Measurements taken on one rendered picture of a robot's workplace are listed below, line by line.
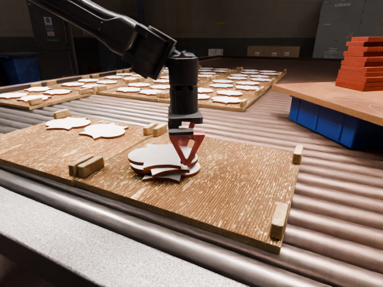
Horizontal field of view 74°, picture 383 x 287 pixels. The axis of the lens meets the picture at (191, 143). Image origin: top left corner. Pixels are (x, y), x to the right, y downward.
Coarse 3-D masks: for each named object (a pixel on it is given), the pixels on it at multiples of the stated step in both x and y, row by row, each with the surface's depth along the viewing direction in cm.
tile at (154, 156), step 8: (152, 144) 61; (168, 144) 61; (136, 152) 57; (144, 152) 57; (152, 152) 57; (160, 152) 57; (168, 152) 57; (176, 152) 57; (184, 152) 57; (136, 160) 53; (144, 160) 53; (152, 160) 53; (160, 160) 53; (168, 160) 53; (176, 160) 53; (144, 168) 50; (152, 168) 51; (176, 168) 51
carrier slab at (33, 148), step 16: (32, 128) 82; (80, 128) 82; (0, 144) 70; (16, 144) 70; (32, 144) 70; (48, 144) 70; (64, 144) 70; (80, 144) 70; (96, 144) 70; (112, 144) 70; (128, 144) 70; (0, 160) 62; (16, 160) 60; (32, 160) 60; (48, 160) 60; (64, 160) 60; (48, 176) 55; (64, 176) 53
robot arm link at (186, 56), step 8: (176, 56) 46; (184, 56) 46; (192, 56) 46; (168, 64) 48; (176, 64) 46; (184, 64) 46; (192, 64) 46; (176, 72) 46; (184, 72) 46; (192, 72) 47; (176, 80) 47; (184, 80) 47; (192, 80) 47
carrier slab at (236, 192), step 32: (128, 160) 60; (224, 160) 60; (256, 160) 60; (288, 160) 60; (96, 192) 50; (128, 192) 48; (160, 192) 48; (192, 192) 48; (224, 192) 48; (256, 192) 48; (288, 192) 48; (192, 224) 41; (224, 224) 39; (256, 224) 39
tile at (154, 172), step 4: (196, 156) 57; (196, 160) 55; (132, 164) 53; (192, 164) 54; (132, 168) 52; (136, 168) 51; (140, 168) 51; (156, 168) 51; (160, 168) 51; (164, 168) 51; (168, 168) 51; (172, 168) 51; (184, 168) 51; (188, 168) 51; (140, 172) 51; (144, 172) 51; (148, 172) 51; (152, 172) 50; (156, 172) 50; (160, 172) 50; (164, 172) 50; (168, 172) 51; (172, 172) 51; (176, 172) 51; (180, 172) 51; (184, 172) 51; (188, 172) 51; (152, 176) 49; (156, 176) 50
